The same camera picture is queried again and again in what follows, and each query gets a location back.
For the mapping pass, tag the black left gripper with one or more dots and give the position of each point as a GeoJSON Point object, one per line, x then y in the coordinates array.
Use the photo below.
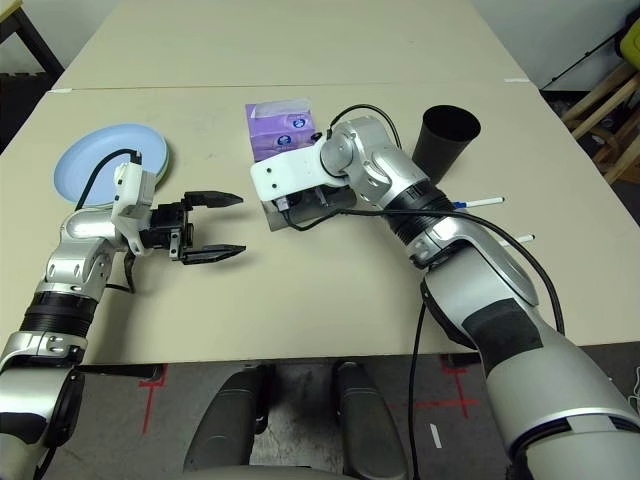
{"type": "Point", "coordinates": [165, 225]}

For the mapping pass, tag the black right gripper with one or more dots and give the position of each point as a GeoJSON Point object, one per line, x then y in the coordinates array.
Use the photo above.
{"type": "Point", "coordinates": [310, 196]}

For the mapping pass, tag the blue plastic plate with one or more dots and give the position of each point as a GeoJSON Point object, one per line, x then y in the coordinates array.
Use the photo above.
{"type": "Point", "coordinates": [90, 150]}

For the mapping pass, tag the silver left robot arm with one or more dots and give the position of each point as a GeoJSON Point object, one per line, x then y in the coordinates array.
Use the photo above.
{"type": "Point", "coordinates": [80, 230]}

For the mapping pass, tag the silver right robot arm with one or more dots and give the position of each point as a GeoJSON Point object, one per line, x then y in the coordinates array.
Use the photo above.
{"type": "Point", "coordinates": [380, 160]}

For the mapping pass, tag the grey open glasses case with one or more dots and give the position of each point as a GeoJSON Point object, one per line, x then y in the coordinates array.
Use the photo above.
{"type": "Point", "coordinates": [276, 221]}

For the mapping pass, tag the purple tissue pack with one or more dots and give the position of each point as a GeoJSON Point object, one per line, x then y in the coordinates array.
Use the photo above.
{"type": "Point", "coordinates": [280, 130]}

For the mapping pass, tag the black plastic cup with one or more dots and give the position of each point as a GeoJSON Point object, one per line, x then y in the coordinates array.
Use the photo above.
{"type": "Point", "coordinates": [450, 135]}

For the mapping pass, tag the white pen with blue cap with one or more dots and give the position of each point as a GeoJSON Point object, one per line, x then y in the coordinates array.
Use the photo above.
{"type": "Point", "coordinates": [480, 202]}

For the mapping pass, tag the black table foot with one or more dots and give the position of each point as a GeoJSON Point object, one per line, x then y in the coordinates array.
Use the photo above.
{"type": "Point", "coordinates": [462, 362]}
{"type": "Point", "coordinates": [120, 372]}

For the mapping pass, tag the red floor tape line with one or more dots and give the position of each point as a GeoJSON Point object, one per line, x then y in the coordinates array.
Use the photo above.
{"type": "Point", "coordinates": [148, 410]}

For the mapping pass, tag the grey robot left leg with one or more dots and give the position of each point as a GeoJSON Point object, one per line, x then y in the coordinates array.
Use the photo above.
{"type": "Point", "coordinates": [225, 425]}

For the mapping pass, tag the grey robot leg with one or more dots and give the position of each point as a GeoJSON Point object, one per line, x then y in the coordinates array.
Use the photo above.
{"type": "Point", "coordinates": [225, 425]}
{"type": "Point", "coordinates": [370, 425]}

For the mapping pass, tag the white tape strip on table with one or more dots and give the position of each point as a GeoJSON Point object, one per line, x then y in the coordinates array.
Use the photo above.
{"type": "Point", "coordinates": [61, 90]}
{"type": "Point", "coordinates": [516, 80]}

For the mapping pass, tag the plain white pen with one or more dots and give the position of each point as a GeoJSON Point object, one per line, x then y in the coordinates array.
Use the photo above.
{"type": "Point", "coordinates": [525, 238]}

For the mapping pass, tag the black foam floor mats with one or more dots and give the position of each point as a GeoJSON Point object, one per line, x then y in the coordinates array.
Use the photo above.
{"type": "Point", "coordinates": [20, 105]}

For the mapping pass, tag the grey robot right leg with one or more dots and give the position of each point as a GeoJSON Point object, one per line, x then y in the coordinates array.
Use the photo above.
{"type": "Point", "coordinates": [370, 425]}

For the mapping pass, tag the grey robot torso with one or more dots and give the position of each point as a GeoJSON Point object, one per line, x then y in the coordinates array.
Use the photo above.
{"type": "Point", "coordinates": [260, 475]}

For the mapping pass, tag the red floor tape cross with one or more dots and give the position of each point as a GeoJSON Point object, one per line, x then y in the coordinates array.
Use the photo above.
{"type": "Point", "coordinates": [462, 400]}

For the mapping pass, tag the black framed side table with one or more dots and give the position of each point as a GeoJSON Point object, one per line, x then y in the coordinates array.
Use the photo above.
{"type": "Point", "coordinates": [40, 40]}

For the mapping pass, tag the white floor tape strip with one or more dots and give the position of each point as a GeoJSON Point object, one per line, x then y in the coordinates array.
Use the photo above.
{"type": "Point", "coordinates": [436, 436]}

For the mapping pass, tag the black slanted rod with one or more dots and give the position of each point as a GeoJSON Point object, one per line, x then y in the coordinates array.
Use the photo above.
{"type": "Point", "coordinates": [580, 60]}

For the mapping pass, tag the wooden stool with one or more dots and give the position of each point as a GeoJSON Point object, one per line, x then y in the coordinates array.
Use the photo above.
{"type": "Point", "coordinates": [600, 97]}

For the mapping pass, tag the yellow green object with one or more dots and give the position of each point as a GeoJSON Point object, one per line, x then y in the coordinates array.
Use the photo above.
{"type": "Point", "coordinates": [632, 42]}

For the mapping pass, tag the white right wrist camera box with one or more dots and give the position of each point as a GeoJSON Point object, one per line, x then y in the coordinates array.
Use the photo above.
{"type": "Point", "coordinates": [285, 172]}

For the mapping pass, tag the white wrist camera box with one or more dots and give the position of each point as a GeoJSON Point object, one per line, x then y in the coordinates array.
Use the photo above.
{"type": "Point", "coordinates": [285, 172]}
{"type": "Point", "coordinates": [132, 185]}

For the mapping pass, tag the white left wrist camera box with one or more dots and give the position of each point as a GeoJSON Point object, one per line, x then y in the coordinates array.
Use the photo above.
{"type": "Point", "coordinates": [132, 185]}

